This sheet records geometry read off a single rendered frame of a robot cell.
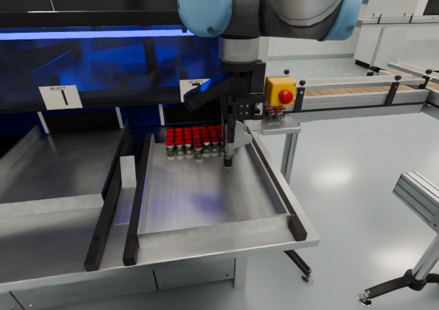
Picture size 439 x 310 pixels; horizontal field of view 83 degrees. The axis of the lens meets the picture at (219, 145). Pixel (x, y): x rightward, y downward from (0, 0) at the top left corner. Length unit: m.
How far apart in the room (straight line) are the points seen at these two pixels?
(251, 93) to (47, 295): 1.18
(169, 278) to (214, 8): 1.11
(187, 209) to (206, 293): 0.93
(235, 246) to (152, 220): 0.16
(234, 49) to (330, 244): 1.40
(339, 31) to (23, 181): 0.68
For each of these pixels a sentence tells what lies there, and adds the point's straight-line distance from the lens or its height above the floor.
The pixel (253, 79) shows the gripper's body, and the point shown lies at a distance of 0.51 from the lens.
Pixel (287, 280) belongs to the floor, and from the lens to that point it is 1.48.
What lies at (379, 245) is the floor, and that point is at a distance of 1.80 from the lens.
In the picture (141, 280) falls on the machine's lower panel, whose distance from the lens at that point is 1.27.
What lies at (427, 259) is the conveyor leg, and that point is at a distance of 1.45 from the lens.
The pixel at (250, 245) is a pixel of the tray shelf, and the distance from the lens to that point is 0.46.
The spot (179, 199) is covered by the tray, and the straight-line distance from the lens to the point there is 0.53.
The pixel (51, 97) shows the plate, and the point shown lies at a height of 1.02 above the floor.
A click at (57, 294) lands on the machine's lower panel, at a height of 0.18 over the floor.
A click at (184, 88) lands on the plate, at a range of 0.69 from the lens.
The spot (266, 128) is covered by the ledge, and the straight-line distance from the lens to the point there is 0.80.
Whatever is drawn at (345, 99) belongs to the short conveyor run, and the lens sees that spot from 1.01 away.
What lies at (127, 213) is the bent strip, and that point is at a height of 0.88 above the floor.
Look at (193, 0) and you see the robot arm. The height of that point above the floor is 1.24.
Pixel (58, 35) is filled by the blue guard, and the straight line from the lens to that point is 0.71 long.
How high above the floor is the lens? 1.25
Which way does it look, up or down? 32 degrees down
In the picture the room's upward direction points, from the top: straight up
